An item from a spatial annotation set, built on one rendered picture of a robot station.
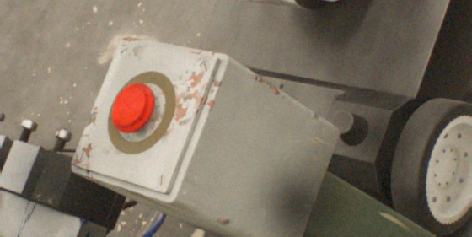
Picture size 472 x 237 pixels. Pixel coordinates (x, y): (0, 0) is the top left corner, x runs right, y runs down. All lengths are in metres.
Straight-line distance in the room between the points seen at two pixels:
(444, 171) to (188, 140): 0.90
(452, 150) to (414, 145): 0.10
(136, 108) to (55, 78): 1.59
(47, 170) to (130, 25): 1.19
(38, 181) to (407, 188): 0.62
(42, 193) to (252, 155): 0.35
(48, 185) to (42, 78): 1.31
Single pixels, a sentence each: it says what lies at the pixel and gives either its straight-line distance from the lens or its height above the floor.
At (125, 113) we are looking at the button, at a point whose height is 0.95.
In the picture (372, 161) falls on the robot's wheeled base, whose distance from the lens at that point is 1.58.
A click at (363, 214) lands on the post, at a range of 1.04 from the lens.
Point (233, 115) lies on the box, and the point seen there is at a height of 0.90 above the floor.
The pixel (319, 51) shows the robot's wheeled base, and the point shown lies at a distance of 1.76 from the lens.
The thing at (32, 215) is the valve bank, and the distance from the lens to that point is 1.18.
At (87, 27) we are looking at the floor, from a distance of 2.40.
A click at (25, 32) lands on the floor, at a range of 2.55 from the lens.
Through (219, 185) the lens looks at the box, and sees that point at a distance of 0.83.
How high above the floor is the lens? 1.51
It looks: 46 degrees down
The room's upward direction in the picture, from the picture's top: 60 degrees counter-clockwise
